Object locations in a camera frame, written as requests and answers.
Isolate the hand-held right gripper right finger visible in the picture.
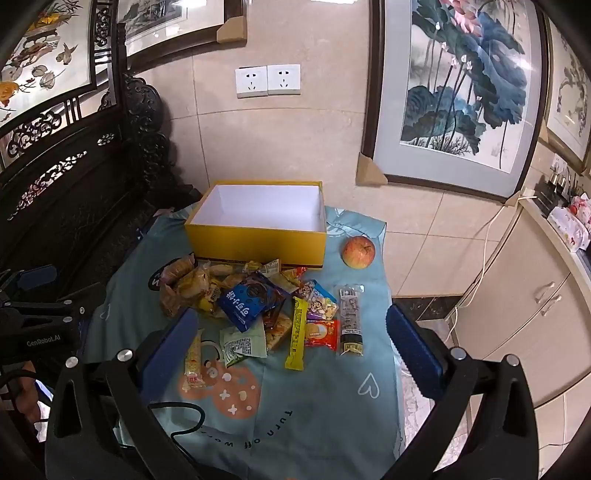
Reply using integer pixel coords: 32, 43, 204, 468
385, 305, 548, 480

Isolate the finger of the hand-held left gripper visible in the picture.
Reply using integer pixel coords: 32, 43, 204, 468
0, 301, 88, 320
0, 268, 58, 296

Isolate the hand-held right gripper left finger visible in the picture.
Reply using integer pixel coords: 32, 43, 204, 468
44, 307, 199, 480

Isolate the yellow pastry packet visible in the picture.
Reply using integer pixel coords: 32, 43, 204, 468
185, 263, 234, 317

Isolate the clear bread packet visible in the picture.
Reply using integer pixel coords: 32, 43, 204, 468
159, 255, 198, 287
159, 281, 195, 319

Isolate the blue cookie packet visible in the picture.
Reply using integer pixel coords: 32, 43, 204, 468
217, 272, 287, 333

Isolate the red orange snack packet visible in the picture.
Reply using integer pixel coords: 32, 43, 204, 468
305, 318, 340, 350

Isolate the yellow snack bar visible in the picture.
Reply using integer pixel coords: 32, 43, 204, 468
284, 296, 309, 372

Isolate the yellow cardboard box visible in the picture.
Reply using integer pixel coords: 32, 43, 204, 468
185, 180, 328, 271

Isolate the person's left hand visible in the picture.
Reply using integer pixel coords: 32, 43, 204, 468
9, 362, 45, 428

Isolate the cream wafer stick packet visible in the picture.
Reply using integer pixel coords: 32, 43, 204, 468
184, 329, 206, 389

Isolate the clear black-ended long packet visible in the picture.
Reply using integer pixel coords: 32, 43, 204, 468
337, 285, 365, 357

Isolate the green snack packet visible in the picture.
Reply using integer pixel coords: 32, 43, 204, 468
218, 318, 269, 368

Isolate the dark carved wooden screen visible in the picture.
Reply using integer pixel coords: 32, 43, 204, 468
0, 0, 199, 324

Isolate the teal printed cloth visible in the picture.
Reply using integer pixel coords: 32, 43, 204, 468
85, 203, 407, 480

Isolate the red yellow apple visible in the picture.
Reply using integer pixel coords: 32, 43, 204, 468
342, 236, 376, 268

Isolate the beige cabinet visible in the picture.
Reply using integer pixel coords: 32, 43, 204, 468
445, 187, 591, 480

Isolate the yellow red snack packet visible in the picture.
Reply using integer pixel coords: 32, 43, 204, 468
279, 267, 308, 289

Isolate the floral tissue pack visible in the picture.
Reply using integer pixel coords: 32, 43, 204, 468
547, 196, 591, 252

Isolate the dark countertop rack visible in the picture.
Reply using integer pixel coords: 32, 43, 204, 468
536, 159, 575, 217

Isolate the bird painting panel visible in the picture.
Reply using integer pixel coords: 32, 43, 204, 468
0, 0, 100, 125

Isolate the framed lotus painting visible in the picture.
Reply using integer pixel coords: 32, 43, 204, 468
360, 0, 550, 204

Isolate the dark framed painting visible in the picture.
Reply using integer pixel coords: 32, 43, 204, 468
115, 0, 245, 58

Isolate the framed branch painting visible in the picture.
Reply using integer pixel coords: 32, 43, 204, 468
538, 14, 591, 174

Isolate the black cable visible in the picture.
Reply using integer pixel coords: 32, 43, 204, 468
148, 401, 206, 444

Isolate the white cable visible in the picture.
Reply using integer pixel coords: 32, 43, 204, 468
455, 196, 536, 333

